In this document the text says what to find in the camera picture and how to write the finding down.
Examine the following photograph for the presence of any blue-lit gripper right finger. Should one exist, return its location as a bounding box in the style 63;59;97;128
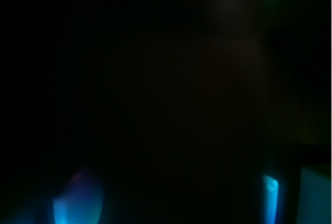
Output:
262;174;279;224

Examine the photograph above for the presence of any blue-lit gripper left finger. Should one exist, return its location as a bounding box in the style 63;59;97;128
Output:
53;167;103;223

